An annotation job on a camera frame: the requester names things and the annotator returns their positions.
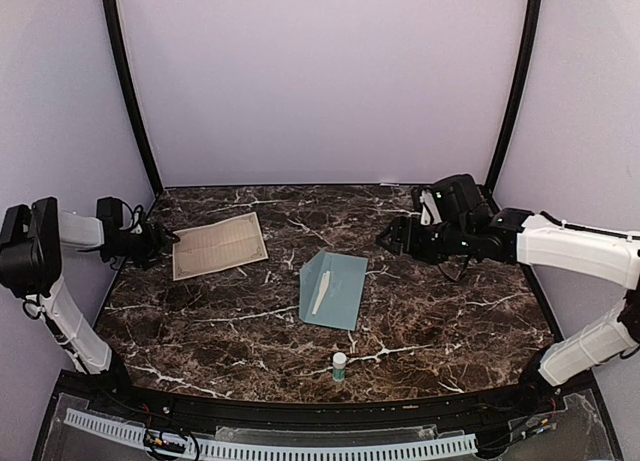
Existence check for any left black frame post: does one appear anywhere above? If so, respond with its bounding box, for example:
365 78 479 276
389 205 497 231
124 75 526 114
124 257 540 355
102 0 164 197

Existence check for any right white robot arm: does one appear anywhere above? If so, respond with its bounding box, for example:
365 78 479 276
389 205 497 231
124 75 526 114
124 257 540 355
376 174 639 415

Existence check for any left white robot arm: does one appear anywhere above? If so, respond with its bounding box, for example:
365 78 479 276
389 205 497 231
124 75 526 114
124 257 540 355
1 197 180 417

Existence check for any teal envelope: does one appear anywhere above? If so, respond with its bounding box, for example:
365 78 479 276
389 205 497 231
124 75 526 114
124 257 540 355
299 250 368 331

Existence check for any white slotted cable duct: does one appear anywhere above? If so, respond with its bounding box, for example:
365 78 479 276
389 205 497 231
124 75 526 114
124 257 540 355
64 408 477 460

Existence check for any black frame post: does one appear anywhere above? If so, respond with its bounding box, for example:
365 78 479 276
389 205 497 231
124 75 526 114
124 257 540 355
102 0 164 197
484 0 542 193

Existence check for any white green glue stick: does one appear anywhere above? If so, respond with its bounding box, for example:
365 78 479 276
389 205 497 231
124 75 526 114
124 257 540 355
332 352 348 382

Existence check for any beige lined letter paper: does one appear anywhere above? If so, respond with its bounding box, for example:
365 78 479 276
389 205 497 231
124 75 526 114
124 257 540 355
311 271 331 316

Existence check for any right black frame post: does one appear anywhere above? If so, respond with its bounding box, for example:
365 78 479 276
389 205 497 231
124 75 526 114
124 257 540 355
484 0 542 193

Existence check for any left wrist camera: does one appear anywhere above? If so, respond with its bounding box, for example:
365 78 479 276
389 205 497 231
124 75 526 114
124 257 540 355
122 202 146 235

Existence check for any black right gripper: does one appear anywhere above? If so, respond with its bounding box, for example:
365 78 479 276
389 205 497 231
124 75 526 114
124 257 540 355
377 215 472 264

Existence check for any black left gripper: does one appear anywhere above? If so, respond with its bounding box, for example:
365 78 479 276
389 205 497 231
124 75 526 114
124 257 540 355
101 221 180 270

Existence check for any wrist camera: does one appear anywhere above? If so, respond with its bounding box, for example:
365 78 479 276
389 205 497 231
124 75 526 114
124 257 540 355
122 202 146 235
411 186 442 226

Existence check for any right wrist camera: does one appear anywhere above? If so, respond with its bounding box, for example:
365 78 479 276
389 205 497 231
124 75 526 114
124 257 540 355
411 186 442 226

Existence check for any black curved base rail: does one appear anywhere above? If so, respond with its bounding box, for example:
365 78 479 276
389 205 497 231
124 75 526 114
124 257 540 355
76 383 565 432

